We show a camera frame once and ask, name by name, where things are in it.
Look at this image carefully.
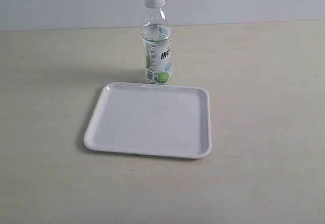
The clear plastic lime drink bottle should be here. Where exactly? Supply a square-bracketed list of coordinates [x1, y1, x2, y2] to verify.
[141, 6, 173, 84]

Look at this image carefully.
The white rectangular plastic tray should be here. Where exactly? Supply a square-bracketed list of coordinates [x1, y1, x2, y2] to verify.
[84, 82, 212, 159]

